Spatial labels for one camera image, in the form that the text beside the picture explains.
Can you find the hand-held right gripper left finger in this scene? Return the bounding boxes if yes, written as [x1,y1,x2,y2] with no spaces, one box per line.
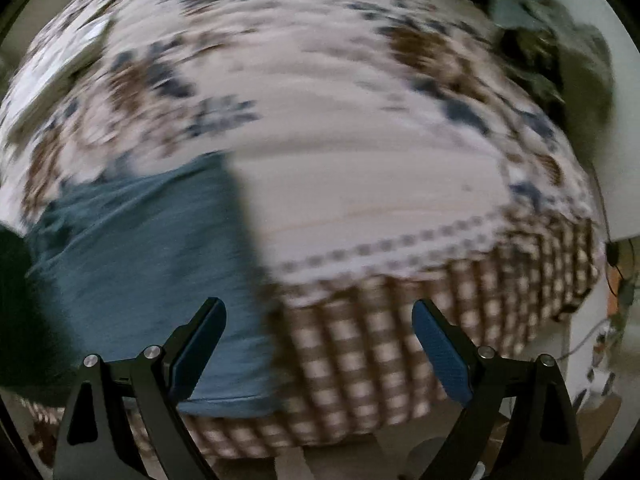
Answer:
[52,297,227,480]

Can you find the blue jeans pants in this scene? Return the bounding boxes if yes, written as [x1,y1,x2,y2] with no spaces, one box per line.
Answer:
[25,152,288,418]

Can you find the grey crumpled clothes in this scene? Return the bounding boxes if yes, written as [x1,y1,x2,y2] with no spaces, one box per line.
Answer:
[487,0,568,116]

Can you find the floral bed quilt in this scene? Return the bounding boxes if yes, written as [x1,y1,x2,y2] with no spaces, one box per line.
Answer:
[0,0,602,461]

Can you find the white headboard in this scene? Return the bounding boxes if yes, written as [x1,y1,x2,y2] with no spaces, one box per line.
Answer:
[520,0,640,241]

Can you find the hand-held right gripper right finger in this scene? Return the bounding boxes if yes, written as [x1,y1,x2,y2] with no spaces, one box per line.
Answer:
[411,298,585,480]

